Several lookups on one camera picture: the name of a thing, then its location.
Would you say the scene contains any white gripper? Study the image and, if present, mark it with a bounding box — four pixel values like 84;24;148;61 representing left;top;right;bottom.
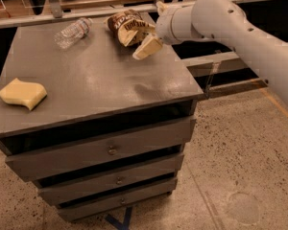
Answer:
132;1;196;60

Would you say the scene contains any brown chip bag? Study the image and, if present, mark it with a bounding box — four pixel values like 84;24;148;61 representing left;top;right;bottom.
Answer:
105;10;155;47

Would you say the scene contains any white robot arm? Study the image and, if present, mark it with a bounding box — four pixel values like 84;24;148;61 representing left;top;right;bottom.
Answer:
133;0;288;105

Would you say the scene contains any yellow sponge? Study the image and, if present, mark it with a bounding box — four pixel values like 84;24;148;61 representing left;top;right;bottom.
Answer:
0;78;47;110

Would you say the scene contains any clear plastic water bottle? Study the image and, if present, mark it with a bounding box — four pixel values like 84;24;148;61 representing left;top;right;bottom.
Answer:
54;17;92;50

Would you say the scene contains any grey metal railing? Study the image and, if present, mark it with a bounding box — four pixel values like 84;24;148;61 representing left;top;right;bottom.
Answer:
0;0;288;31

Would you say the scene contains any grey drawer cabinet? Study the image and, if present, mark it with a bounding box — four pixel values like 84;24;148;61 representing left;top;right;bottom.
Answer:
0;19;201;210

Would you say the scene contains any top grey drawer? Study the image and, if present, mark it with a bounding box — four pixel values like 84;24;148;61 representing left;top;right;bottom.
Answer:
6;117;195;181

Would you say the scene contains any grey drawer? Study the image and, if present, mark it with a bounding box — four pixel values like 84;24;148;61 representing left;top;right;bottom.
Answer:
38;152;183;205
6;117;195;181
58;177;178;221

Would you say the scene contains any middle grey drawer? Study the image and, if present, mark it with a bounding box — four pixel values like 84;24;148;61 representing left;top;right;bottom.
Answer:
38;152;183;205

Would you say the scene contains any bottom grey drawer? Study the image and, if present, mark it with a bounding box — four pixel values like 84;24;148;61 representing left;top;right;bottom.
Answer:
58;177;178;221

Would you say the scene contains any blue tape cross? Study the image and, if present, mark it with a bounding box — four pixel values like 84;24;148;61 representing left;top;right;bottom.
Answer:
105;206;133;230

